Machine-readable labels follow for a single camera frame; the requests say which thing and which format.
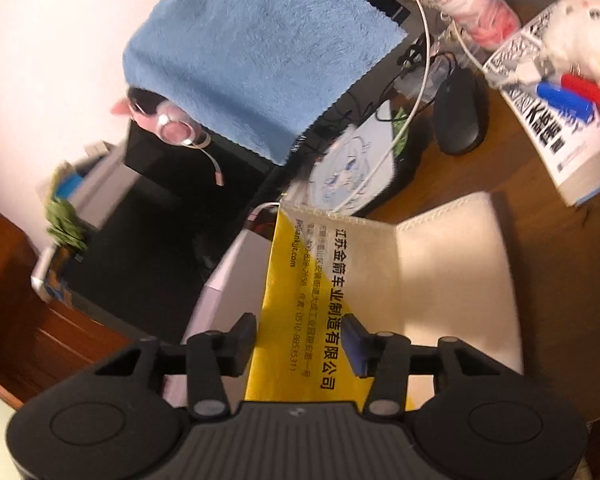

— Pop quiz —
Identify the black computer monitor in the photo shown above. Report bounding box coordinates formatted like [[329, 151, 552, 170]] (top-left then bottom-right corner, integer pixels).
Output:
[[122, 0, 432, 212]]

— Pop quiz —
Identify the white thick book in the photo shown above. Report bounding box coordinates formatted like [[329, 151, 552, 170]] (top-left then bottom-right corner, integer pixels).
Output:
[[484, 2, 600, 206]]

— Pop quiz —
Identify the black computer tower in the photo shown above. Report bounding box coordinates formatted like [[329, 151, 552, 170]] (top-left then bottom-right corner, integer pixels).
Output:
[[59, 178, 248, 344]]

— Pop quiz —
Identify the white open cardboard box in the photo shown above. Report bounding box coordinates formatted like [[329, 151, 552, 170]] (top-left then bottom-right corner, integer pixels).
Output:
[[162, 228, 274, 411]]

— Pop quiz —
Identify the red marker pen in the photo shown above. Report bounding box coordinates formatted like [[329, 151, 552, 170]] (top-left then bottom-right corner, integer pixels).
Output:
[[559, 74, 600, 107]]

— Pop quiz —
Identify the pink cat-ear headset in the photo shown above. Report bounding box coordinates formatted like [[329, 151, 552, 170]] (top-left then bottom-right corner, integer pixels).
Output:
[[110, 96, 224, 186]]

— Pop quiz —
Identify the white plush toy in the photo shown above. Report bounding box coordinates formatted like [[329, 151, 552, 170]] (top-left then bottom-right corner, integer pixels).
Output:
[[542, 0, 600, 86]]

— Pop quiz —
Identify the black computer mouse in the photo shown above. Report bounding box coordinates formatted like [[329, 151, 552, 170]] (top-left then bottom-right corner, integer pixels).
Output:
[[431, 67, 488, 156]]

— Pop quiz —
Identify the anime printed mouse pad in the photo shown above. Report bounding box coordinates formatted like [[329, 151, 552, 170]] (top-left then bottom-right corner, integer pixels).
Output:
[[304, 100, 408, 217]]

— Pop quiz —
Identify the blue marker pen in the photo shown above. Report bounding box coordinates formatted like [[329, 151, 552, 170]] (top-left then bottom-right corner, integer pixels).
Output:
[[535, 81, 594, 122]]

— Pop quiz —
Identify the grey storage box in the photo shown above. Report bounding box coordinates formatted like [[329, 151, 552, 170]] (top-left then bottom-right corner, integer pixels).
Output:
[[68, 142, 140, 231]]

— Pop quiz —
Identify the white pink lotion bottle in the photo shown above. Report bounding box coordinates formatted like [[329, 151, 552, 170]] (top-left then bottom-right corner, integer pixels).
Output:
[[404, 0, 522, 52]]

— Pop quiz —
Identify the white charging cable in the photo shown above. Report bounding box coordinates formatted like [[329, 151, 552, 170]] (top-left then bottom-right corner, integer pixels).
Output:
[[329, 0, 432, 212]]

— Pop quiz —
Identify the blue terry towel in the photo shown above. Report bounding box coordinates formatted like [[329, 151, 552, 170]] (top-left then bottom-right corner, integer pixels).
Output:
[[122, 0, 410, 167]]

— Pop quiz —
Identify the yellow white shopping bag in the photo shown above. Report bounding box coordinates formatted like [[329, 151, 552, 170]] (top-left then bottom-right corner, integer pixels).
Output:
[[246, 192, 524, 403]]

